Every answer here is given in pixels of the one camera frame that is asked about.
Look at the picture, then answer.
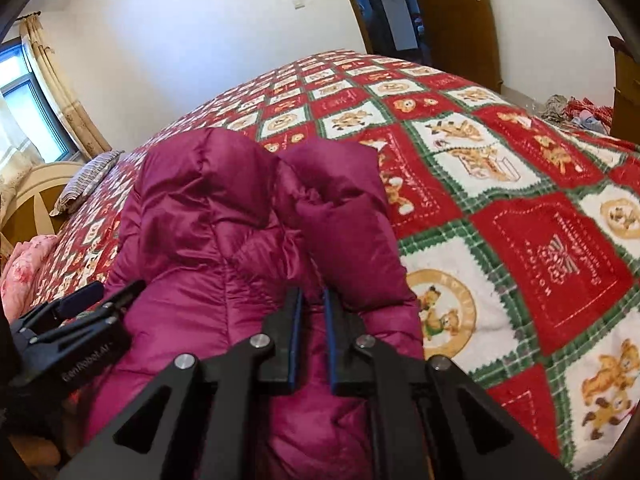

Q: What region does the person's left hand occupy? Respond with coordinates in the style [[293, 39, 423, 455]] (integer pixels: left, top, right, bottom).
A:
[[9, 432, 62, 467]]

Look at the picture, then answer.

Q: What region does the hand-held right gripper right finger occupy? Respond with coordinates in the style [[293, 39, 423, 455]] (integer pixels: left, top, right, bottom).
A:
[[322, 287, 571, 480]]

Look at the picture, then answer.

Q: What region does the beige curtain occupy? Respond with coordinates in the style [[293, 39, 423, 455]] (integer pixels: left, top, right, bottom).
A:
[[20, 14, 112, 161]]

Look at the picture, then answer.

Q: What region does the wooden door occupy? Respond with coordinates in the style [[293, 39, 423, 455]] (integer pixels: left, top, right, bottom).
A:
[[405, 0, 503, 93]]

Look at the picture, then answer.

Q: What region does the wooden headboard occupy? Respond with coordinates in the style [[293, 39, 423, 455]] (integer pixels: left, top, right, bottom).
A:
[[0, 161, 86, 257]]

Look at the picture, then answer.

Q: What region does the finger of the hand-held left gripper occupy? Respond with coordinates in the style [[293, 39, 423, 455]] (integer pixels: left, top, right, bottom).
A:
[[37, 280, 147, 344], [10, 281, 105, 339]]

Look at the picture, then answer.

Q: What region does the striped pillow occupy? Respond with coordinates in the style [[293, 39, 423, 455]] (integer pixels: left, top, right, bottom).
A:
[[50, 150, 125, 217]]

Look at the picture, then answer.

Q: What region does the wooden door frame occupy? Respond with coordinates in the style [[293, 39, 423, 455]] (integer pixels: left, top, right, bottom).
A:
[[334, 0, 374, 55]]

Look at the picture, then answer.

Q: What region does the window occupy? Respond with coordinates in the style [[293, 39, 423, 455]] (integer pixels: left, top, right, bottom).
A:
[[0, 42, 81, 171]]

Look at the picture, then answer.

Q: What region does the wooden dresser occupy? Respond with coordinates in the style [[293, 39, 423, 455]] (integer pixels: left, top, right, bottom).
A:
[[607, 36, 640, 138]]

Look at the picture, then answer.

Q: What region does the red bear-print patchwork blanket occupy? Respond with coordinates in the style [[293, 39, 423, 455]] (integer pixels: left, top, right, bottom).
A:
[[20, 50, 640, 476]]

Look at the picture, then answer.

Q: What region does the purple down jacket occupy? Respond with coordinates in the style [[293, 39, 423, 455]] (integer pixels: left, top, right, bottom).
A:
[[82, 127, 426, 480]]

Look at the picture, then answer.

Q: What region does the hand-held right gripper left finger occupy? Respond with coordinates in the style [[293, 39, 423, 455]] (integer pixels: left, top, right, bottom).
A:
[[55, 287, 305, 480]]

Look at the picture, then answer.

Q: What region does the pile of clothes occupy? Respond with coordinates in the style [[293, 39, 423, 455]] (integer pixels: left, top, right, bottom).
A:
[[542, 94, 616, 134]]

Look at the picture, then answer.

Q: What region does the pink floral quilt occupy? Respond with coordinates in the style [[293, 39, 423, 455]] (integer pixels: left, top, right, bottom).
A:
[[0, 234, 62, 311]]

